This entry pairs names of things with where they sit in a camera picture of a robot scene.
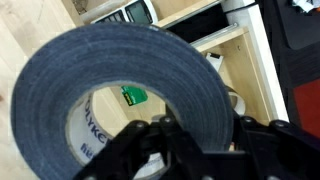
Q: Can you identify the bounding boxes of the black masking tape roll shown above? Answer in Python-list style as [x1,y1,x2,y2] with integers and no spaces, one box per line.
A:
[9,22,235,180]

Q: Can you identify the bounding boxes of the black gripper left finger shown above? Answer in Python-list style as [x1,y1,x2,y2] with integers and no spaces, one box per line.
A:
[74,105,204,180]

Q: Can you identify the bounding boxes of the white front wooden drawer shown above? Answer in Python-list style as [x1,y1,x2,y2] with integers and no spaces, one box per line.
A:
[61,0,224,29]
[89,0,290,134]

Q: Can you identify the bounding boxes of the white label piece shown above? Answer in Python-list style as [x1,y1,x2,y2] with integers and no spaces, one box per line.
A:
[204,52,225,73]

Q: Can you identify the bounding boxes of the white handheld meter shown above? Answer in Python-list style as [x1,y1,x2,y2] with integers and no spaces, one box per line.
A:
[90,0,159,26]

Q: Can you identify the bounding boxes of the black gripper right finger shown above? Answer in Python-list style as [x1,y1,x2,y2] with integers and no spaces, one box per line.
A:
[233,111,320,180]

